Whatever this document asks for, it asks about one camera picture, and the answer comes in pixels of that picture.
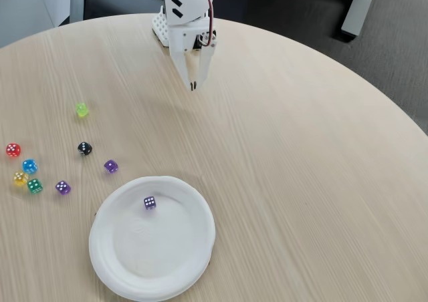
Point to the lime green translucent die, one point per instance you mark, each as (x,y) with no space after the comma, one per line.
(82,109)

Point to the black upholstered chair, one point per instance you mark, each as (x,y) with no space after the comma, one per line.
(113,4)

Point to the yellow translucent die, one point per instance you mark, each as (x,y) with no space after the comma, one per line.
(20,178)

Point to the white partition panel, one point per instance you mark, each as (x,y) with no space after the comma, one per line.
(13,1)

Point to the purple translucent die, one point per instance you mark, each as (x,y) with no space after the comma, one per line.
(150,203)
(63,187)
(110,166)

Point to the blue translucent die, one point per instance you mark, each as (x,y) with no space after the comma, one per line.
(29,166)

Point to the white paper plate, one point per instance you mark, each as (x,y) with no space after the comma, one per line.
(150,245)

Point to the black die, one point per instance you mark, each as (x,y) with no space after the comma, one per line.
(85,148)

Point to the grey desk leg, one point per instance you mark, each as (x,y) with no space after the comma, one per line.
(356,11)

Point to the red translucent die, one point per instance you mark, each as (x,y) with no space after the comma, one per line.
(13,150)

